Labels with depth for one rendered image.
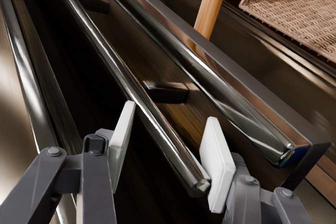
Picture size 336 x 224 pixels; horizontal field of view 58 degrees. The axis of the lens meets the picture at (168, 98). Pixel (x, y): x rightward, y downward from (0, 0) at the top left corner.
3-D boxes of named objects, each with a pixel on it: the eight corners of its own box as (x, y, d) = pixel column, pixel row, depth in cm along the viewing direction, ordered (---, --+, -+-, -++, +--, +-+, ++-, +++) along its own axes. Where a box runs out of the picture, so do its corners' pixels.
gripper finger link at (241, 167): (240, 201, 14) (300, 212, 15) (222, 149, 19) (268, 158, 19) (231, 226, 15) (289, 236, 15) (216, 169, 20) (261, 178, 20)
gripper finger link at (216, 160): (223, 166, 16) (237, 169, 16) (208, 115, 22) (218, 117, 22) (209, 213, 17) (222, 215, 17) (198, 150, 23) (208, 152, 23)
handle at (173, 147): (263, 171, 20) (251, 187, 21) (101, -7, 42) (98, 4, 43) (196, 183, 16) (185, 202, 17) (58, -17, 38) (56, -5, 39)
